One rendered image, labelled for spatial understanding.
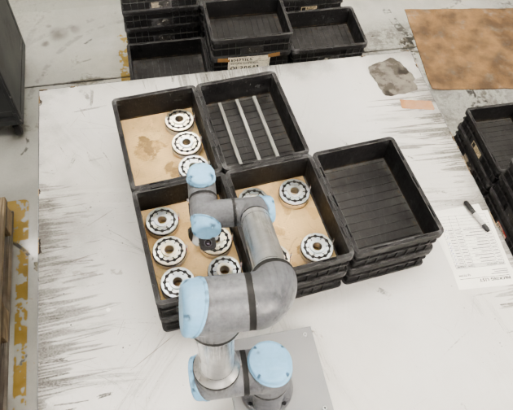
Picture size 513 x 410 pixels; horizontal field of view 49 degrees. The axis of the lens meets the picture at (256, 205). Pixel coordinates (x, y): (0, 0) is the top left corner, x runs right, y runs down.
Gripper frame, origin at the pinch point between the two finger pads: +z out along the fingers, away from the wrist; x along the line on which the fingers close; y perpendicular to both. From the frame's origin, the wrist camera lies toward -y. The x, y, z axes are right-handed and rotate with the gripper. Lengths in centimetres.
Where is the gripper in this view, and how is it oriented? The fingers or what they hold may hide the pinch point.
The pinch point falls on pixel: (205, 243)
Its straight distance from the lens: 176.6
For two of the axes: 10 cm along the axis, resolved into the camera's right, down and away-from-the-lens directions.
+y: -2.4, -8.2, 5.2
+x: -9.7, 1.8, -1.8
